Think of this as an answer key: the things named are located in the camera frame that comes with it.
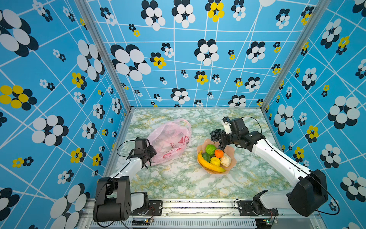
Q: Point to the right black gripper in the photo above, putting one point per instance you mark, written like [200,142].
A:
[223,137]

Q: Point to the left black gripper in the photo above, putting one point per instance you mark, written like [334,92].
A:
[151,152]

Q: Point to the pink scalloped plastic plate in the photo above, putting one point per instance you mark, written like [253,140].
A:
[228,150]

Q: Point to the black fake grapes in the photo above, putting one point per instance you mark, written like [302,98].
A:
[216,136]

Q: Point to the orange fake carrot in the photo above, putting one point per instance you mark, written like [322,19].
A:
[219,153]

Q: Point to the pink plastic bag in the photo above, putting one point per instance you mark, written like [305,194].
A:
[170,140]

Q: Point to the green fake lime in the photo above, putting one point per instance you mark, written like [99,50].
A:
[210,149]

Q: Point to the yellow fake lemon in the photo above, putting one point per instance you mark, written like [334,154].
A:
[215,161]

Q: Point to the dark fake avocado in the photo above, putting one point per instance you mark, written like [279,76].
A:
[206,157]

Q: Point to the yellow fake banana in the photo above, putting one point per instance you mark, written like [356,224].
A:
[208,165]

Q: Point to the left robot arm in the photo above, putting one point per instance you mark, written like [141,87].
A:
[114,200]

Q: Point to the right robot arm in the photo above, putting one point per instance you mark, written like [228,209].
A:
[309,188]

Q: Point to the left green circuit board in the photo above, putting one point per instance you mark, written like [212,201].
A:
[142,222]

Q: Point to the green circuit board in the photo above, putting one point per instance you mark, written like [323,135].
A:
[265,223]
[142,222]

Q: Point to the right green circuit board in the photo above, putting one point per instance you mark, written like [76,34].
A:
[265,223]

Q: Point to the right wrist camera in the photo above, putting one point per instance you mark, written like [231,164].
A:
[226,125]

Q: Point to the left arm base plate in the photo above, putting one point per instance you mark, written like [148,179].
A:
[154,208]

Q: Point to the aluminium front rail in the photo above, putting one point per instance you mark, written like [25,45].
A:
[204,214]

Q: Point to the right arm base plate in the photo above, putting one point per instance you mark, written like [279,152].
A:
[252,208]

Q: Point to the left aluminium corner post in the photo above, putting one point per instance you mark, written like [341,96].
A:
[95,35]

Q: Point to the aluminium corner post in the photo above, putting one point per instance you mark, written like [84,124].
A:
[95,35]
[319,11]

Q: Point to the right aluminium corner post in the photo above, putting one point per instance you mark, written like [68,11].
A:
[319,11]

